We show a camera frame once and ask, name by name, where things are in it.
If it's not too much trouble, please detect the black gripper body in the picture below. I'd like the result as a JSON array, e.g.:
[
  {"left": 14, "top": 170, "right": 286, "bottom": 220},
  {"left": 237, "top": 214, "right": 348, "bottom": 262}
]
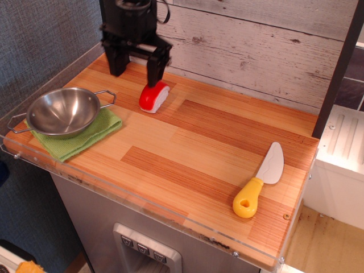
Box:
[{"left": 101, "top": 11, "right": 172, "bottom": 59}]

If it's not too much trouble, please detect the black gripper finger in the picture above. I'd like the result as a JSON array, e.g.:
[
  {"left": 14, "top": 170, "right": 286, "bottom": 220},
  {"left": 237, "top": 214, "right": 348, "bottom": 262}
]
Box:
[
  {"left": 147, "top": 48, "right": 171, "bottom": 88},
  {"left": 105, "top": 46, "right": 130, "bottom": 76}
]

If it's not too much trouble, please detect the red and white toy sushi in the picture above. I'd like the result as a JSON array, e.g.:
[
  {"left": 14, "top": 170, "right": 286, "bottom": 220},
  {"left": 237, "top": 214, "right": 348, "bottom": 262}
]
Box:
[{"left": 139, "top": 81, "right": 170, "bottom": 114}]

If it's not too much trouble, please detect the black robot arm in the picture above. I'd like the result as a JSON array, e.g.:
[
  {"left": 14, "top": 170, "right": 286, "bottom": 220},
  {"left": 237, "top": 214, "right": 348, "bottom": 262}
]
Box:
[{"left": 100, "top": 1, "right": 172, "bottom": 88}]

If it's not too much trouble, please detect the green folded cloth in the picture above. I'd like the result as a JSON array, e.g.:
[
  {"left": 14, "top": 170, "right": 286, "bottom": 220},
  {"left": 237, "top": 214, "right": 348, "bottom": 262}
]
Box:
[{"left": 30, "top": 109, "right": 123, "bottom": 162}]

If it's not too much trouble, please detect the grey toy fridge cabinet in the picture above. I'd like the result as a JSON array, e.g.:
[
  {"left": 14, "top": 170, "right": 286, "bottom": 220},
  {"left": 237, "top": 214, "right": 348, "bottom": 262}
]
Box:
[{"left": 52, "top": 175, "right": 260, "bottom": 272}]

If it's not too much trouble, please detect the silver dispenser button panel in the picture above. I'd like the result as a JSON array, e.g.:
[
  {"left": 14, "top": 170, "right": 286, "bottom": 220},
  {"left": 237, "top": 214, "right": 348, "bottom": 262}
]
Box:
[{"left": 113, "top": 223, "right": 183, "bottom": 272}]

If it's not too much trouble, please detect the white toy sink counter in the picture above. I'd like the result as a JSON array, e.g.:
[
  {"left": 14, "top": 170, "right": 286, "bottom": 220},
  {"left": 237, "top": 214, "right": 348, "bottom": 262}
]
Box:
[{"left": 303, "top": 105, "right": 363, "bottom": 229}]

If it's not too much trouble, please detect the orange object at corner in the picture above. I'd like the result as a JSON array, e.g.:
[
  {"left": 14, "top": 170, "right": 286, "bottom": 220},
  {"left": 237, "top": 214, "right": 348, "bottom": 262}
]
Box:
[{"left": 15, "top": 261, "right": 45, "bottom": 273}]

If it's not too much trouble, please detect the steel bowl with handles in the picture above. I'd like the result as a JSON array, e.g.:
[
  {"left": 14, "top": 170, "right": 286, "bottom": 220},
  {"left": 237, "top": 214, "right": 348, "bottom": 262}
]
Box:
[{"left": 7, "top": 87, "right": 117, "bottom": 139}]

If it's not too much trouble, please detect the clear acrylic guard rail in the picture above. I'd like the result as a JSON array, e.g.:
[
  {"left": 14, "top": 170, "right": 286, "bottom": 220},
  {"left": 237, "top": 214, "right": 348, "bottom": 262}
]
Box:
[{"left": 4, "top": 129, "right": 318, "bottom": 272}]

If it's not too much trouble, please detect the yellow handled toy knife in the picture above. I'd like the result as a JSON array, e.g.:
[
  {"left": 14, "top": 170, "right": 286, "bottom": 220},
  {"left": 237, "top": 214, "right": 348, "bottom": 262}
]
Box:
[{"left": 232, "top": 142, "right": 284, "bottom": 218}]

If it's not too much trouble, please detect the dark right shelf post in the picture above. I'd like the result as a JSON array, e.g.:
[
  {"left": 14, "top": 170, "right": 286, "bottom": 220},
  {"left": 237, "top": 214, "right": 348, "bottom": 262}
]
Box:
[{"left": 312, "top": 0, "right": 363, "bottom": 139}]

